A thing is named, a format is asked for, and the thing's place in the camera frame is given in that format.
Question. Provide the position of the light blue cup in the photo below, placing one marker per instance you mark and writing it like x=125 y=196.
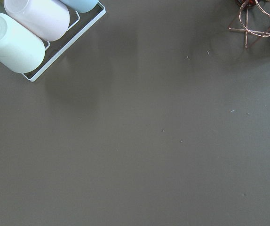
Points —
x=82 y=6

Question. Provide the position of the pale pink cup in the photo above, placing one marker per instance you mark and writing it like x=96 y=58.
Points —
x=48 y=19

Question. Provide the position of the mint green cup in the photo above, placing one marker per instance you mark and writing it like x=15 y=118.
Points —
x=20 y=50

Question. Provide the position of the white wire cup rack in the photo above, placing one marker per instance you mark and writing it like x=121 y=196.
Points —
x=79 y=24

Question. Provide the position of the copper wire bottle rack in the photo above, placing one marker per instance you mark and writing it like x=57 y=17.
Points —
x=252 y=19

